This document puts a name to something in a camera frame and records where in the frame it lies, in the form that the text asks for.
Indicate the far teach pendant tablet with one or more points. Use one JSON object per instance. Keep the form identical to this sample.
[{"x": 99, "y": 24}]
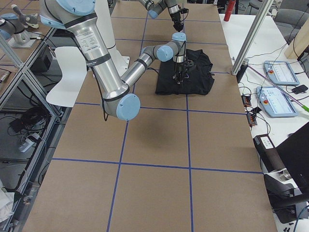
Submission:
[{"x": 280, "y": 73}]

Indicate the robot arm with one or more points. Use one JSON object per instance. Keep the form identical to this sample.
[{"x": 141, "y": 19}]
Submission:
[
  {"x": 174, "y": 9},
  {"x": 91, "y": 30}
]

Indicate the teach pendant tablet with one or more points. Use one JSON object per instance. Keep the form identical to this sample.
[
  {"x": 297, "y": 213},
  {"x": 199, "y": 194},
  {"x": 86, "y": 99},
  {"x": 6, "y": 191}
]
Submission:
[
  {"x": 275, "y": 103},
  {"x": 280, "y": 73}
]

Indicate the black printed t-shirt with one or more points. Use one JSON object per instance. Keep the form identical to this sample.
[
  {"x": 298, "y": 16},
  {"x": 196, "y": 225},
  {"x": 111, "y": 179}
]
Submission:
[{"x": 197, "y": 81}]

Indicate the green tipped grabber stick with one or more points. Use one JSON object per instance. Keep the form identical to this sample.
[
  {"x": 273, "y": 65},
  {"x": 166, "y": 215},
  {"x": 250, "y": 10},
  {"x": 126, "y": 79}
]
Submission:
[{"x": 281, "y": 90}]

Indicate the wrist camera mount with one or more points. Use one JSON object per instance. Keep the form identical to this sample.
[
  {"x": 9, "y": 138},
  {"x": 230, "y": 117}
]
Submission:
[
  {"x": 189, "y": 65},
  {"x": 184, "y": 10}
]

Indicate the near teach pendant tablet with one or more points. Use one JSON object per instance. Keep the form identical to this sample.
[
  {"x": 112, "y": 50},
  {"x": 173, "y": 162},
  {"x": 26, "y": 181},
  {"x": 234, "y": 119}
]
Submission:
[{"x": 275, "y": 103}]

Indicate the white plastic chair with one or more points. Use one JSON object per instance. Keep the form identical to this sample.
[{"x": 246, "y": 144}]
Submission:
[{"x": 73, "y": 68}]

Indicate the red cylinder bottle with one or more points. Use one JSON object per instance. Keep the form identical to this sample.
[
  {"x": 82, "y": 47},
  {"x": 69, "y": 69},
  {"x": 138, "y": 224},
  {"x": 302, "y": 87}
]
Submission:
[{"x": 229, "y": 10}]

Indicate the aluminium frame post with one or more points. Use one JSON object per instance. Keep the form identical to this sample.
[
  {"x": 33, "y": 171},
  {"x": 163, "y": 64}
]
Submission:
[{"x": 258, "y": 20}]

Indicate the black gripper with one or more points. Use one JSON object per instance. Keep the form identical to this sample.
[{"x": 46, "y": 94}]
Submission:
[
  {"x": 178, "y": 68},
  {"x": 175, "y": 20}
]

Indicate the black monitor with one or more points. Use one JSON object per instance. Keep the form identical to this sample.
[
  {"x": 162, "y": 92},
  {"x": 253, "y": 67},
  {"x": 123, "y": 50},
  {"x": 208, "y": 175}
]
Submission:
[{"x": 294, "y": 153}]

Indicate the spare robot arm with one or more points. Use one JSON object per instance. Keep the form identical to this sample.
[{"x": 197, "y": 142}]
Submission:
[{"x": 13, "y": 27}]

